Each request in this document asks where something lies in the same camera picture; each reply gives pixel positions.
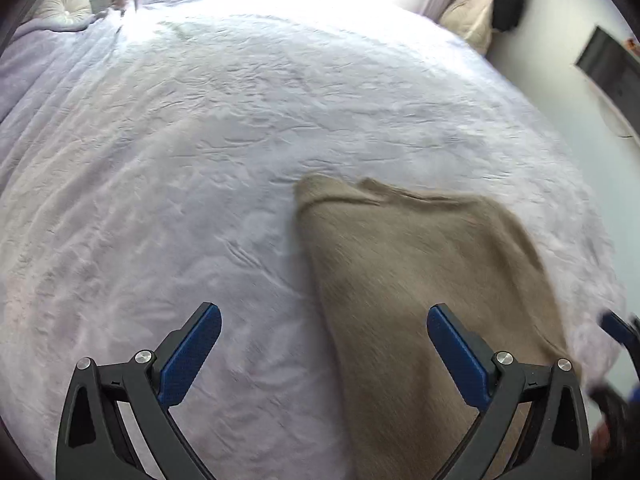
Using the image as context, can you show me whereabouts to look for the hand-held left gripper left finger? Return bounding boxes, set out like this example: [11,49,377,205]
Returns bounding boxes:
[55,302,223,480]

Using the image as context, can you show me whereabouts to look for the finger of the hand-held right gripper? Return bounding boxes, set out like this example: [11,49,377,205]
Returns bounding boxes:
[599,310,640,357]
[592,381,635,457]

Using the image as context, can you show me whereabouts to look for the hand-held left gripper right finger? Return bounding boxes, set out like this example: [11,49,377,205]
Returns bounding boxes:
[426,303,593,480]

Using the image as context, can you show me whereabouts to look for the brown knit garment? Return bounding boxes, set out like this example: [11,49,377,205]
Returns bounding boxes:
[294,174,583,480]

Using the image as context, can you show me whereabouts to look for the bed with lavender bedspread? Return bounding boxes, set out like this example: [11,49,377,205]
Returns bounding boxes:
[0,0,628,480]

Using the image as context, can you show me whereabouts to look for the lavender fleece blanket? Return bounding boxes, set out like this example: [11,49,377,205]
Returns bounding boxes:
[0,15,101,126]

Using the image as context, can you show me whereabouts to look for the beige bag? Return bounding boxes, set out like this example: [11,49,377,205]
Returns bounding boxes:
[439,0,496,56]

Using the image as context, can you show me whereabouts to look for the round white pillow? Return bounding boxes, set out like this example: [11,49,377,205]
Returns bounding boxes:
[34,0,94,27]

